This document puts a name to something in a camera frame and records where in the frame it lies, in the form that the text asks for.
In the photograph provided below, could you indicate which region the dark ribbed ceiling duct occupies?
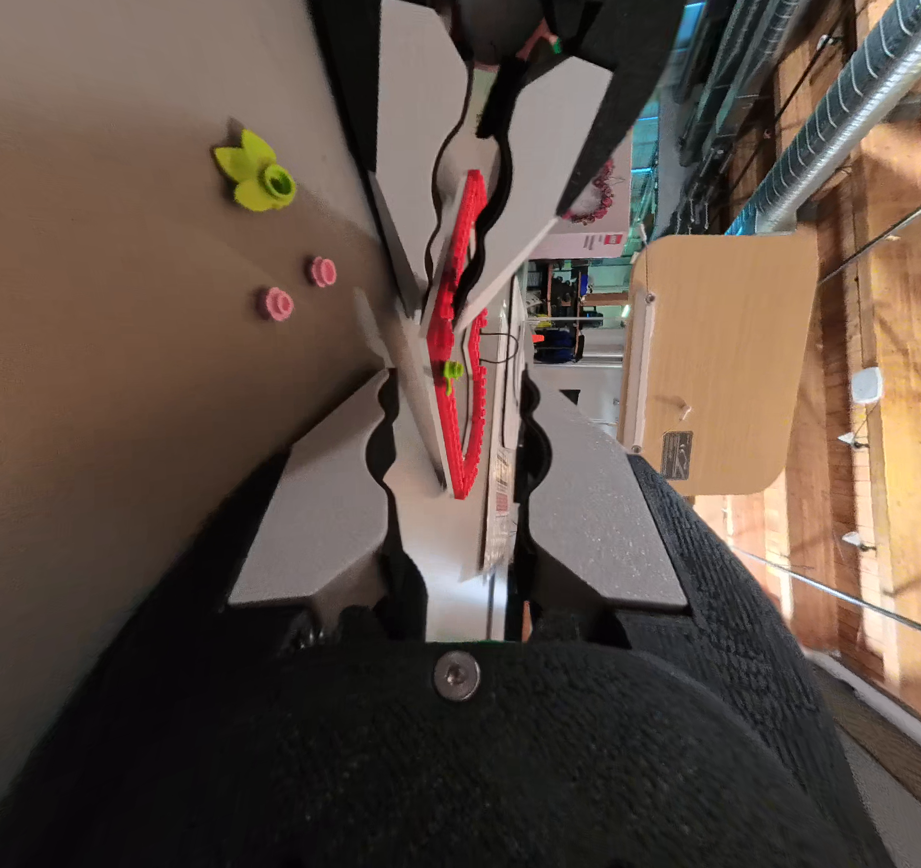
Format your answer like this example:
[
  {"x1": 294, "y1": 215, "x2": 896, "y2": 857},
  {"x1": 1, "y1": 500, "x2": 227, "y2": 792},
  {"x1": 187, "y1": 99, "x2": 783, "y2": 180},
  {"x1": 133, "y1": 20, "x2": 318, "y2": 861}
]
[{"x1": 676, "y1": 0, "x2": 846, "y2": 164}]

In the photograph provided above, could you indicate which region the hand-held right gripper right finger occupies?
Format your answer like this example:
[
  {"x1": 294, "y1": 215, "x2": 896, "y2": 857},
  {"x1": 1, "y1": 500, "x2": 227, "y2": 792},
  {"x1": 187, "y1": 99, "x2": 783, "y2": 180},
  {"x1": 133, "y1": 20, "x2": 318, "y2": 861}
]
[{"x1": 515, "y1": 370, "x2": 689, "y2": 613}]

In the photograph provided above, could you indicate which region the lime green lego leaf piece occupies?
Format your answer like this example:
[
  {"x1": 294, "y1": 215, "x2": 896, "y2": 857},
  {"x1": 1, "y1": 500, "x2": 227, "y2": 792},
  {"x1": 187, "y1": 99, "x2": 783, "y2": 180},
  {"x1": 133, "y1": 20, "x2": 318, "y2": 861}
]
[{"x1": 212, "y1": 128, "x2": 297, "y2": 213}]

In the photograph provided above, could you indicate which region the silver ribbed ceiling duct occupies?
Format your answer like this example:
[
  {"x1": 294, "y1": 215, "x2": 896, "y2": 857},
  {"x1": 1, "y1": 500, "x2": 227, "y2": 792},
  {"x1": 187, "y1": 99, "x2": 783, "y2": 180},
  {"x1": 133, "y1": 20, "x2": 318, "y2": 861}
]
[{"x1": 727, "y1": 0, "x2": 921, "y2": 236}]

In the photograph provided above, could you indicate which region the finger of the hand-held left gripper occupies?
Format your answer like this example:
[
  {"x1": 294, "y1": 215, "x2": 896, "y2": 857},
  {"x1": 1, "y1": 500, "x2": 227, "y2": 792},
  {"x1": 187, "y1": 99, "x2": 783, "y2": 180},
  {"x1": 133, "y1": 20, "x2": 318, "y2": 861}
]
[
  {"x1": 452, "y1": 55, "x2": 615, "y2": 331},
  {"x1": 367, "y1": 0, "x2": 476, "y2": 321}
]

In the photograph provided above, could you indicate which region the red heart lego plate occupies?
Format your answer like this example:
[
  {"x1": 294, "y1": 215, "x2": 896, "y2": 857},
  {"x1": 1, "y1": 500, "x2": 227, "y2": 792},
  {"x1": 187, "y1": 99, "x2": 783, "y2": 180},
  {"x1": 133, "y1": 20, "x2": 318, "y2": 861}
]
[{"x1": 367, "y1": 166, "x2": 505, "y2": 502}]

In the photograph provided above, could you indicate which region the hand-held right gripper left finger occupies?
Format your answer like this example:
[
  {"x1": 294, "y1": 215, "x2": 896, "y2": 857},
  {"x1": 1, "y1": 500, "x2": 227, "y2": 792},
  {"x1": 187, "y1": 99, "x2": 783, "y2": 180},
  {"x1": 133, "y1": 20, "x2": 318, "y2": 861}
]
[{"x1": 227, "y1": 369, "x2": 401, "y2": 624}]

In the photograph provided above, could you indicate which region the white labelled sheet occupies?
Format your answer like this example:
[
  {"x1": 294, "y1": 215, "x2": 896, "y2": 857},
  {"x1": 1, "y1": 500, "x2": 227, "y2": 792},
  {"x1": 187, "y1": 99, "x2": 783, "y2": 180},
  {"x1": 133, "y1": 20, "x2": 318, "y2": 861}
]
[{"x1": 478, "y1": 443, "x2": 520, "y2": 574}]

